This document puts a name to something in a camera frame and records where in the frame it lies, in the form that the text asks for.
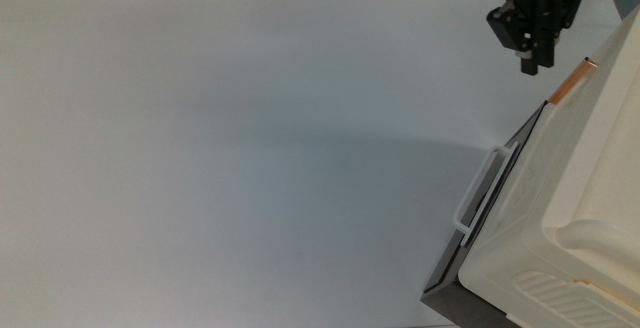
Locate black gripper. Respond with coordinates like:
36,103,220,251
486,0,589,77

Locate cream plastic cabinet body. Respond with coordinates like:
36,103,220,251
458,5,640,328

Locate dark gray base drawer unit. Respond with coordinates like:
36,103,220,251
421,100,550,328

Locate copper door handle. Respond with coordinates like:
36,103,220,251
547,57,598,105

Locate white drawer handle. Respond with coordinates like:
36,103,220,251
452,145,519,234

